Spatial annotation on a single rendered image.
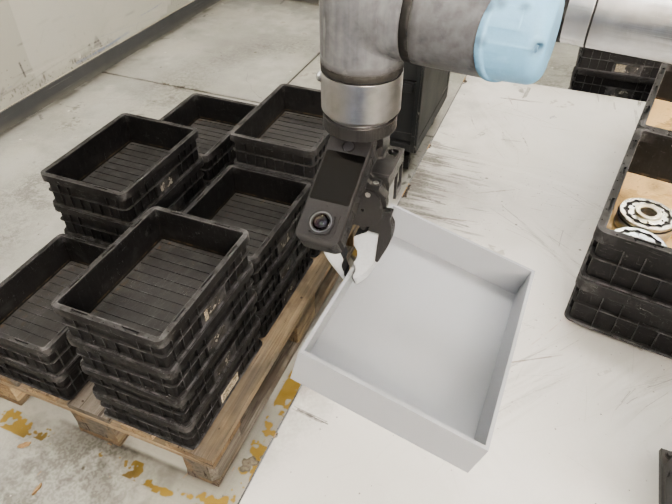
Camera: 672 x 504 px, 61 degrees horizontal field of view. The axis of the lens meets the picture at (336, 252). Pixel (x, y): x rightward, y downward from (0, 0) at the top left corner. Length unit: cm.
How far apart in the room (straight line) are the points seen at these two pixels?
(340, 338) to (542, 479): 45
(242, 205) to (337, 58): 146
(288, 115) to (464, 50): 177
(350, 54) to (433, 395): 36
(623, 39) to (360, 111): 23
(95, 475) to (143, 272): 60
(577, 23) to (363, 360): 39
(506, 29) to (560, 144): 129
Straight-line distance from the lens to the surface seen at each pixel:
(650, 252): 105
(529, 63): 46
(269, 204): 194
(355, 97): 52
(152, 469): 181
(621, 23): 57
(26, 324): 190
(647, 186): 139
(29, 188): 300
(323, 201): 54
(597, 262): 109
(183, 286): 153
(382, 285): 71
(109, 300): 155
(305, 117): 220
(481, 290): 77
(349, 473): 94
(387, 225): 59
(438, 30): 47
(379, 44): 49
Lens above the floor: 153
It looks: 42 degrees down
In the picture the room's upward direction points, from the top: straight up
